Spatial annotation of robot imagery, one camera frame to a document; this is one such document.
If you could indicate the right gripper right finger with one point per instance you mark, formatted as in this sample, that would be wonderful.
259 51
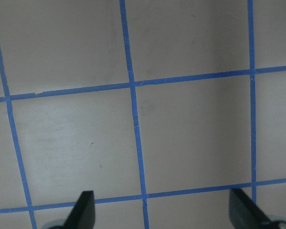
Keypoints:
245 214

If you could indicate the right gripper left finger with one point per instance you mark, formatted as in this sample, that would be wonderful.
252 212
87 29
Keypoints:
82 216

